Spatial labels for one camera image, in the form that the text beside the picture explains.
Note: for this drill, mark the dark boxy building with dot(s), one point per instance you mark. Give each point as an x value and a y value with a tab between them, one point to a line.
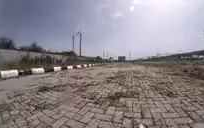
121	58

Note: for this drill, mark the tall pole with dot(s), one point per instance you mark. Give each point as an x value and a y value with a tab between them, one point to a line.
80	43

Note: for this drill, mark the short pole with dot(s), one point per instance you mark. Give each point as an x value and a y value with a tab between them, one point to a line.
73	43

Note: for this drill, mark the grey brick paving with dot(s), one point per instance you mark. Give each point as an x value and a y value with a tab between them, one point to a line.
123	96

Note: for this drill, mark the robot's own part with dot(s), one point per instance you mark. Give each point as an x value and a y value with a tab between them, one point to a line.
141	126

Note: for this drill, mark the black and white kerb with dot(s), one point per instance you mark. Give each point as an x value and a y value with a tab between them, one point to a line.
8	73

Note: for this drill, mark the long elevated road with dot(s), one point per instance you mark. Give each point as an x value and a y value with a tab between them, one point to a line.
196	52

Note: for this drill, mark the row of trees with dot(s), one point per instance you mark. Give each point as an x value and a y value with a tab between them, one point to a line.
5	43

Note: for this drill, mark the long grey wall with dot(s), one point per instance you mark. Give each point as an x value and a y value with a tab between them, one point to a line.
10	56

